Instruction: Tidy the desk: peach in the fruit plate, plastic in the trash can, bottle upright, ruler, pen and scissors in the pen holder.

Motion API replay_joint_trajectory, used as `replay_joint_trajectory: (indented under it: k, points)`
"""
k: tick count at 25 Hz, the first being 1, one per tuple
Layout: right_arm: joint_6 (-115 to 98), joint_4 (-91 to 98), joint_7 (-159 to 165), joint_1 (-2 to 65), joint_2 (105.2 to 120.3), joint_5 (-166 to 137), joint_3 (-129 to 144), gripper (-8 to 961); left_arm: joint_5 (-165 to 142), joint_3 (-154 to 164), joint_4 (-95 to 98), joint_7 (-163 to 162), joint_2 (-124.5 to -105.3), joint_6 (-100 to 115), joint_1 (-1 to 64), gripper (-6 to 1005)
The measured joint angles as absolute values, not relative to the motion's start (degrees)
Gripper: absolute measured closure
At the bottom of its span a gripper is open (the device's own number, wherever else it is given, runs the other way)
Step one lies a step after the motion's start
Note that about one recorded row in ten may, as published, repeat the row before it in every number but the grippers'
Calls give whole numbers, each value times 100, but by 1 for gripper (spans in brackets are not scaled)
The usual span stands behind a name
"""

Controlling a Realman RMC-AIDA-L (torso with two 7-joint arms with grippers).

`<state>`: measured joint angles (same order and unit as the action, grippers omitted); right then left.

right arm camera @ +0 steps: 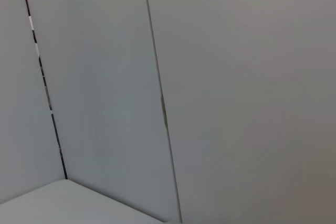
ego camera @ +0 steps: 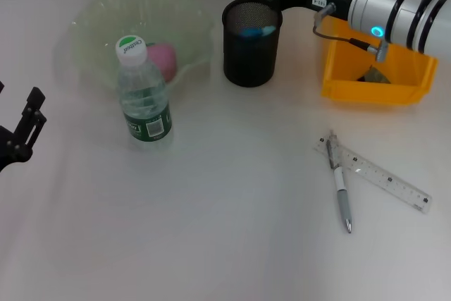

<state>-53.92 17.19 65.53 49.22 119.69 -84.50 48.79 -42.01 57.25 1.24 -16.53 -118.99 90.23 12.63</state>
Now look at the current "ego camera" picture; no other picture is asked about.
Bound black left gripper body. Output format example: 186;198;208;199
0;123;33;174

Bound light blue scissors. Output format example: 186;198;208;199
239;24;278;39

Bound clear green-label water bottle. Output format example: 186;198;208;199
114;34;173;143

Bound pink plush peach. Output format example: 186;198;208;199
146;42;178;83

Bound transparent plastic ruler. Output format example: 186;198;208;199
314;135;433;215

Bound grey white ballpoint pen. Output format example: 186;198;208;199
325;129;354;235

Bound black mesh pen holder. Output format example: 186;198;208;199
221;0;285;88

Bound translucent green ruffled bowl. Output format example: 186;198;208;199
68;0;216;94

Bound yellow plastic bin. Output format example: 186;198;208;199
320;0;440;106

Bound right wrist cable with plugs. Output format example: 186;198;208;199
311;1;390;62

